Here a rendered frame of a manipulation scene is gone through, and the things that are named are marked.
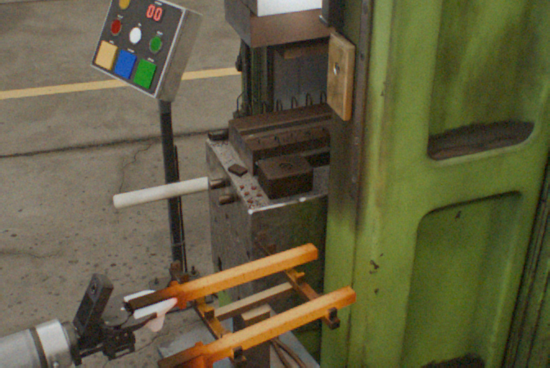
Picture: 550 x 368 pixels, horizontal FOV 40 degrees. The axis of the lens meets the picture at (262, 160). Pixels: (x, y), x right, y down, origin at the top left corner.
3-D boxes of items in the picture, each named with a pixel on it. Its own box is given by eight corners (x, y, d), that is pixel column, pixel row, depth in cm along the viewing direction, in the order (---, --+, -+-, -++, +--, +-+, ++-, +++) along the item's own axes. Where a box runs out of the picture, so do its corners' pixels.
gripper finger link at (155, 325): (177, 316, 147) (132, 331, 143) (175, 293, 144) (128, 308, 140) (182, 327, 144) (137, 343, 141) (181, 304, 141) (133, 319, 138)
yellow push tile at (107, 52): (108, 69, 236) (116, 46, 235) (95, 63, 241) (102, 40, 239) (113, 70, 238) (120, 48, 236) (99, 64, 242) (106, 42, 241)
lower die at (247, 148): (252, 176, 194) (252, 147, 190) (228, 140, 210) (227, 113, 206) (396, 146, 206) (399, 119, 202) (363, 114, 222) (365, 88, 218)
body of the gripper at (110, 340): (125, 325, 147) (65, 347, 142) (120, 292, 143) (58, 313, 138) (139, 351, 141) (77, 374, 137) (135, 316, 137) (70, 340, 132)
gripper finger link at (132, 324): (151, 307, 143) (107, 322, 140) (151, 301, 142) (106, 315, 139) (160, 324, 139) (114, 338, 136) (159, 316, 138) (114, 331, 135)
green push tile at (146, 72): (147, 88, 224) (155, 65, 223) (132, 81, 229) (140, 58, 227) (152, 90, 226) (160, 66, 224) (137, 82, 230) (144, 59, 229)
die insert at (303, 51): (284, 60, 185) (284, 37, 182) (272, 48, 191) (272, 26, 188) (392, 42, 193) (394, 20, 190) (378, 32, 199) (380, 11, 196)
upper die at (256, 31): (250, 48, 176) (250, 9, 171) (224, 20, 192) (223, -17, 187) (408, 24, 188) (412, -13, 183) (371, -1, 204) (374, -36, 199)
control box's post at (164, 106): (177, 297, 290) (153, 34, 234) (174, 290, 293) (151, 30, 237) (186, 294, 291) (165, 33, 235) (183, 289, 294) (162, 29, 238)
